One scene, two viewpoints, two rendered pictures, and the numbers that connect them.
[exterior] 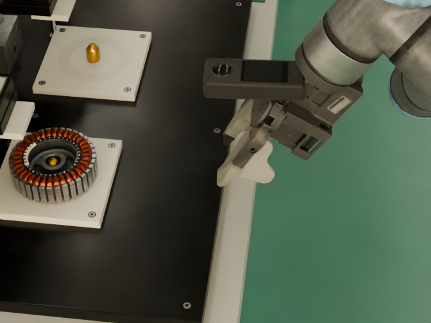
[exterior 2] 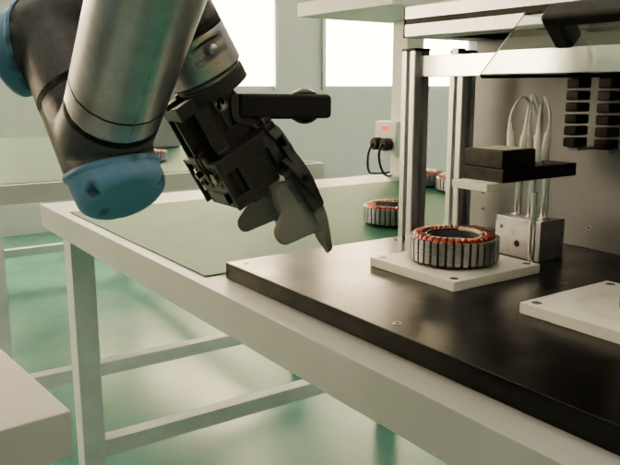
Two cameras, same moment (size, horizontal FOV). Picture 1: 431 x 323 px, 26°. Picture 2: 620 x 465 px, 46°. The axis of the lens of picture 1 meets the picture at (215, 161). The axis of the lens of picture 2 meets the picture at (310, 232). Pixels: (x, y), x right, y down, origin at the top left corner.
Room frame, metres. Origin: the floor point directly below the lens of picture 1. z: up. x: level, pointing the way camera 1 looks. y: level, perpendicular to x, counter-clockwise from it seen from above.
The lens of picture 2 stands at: (1.40, -0.52, 1.00)
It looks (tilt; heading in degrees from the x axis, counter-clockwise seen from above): 11 degrees down; 139
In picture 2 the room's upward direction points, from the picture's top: straight up
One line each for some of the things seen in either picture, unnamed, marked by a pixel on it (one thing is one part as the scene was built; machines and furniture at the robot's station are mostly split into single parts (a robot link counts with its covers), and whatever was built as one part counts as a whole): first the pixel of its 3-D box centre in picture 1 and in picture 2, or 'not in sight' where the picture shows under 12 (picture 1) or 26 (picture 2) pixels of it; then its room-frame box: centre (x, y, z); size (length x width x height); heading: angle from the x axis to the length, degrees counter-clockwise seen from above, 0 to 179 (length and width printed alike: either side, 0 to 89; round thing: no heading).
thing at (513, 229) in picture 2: not in sight; (529, 234); (0.87, 0.35, 0.80); 0.07 x 0.05 x 0.06; 173
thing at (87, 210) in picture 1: (55, 177); (453, 264); (0.85, 0.21, 0.78); 0.15 x 0.15 x 0.01; 83
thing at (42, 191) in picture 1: (53, 164); (453, 245); (0.85, 0.21, 0.80); 0.11 x 0.11 x 0.04
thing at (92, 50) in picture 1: (92, 51); not in sight; (1.09, 0.18, 0.80); 0.02 x 0.02 x 0.03
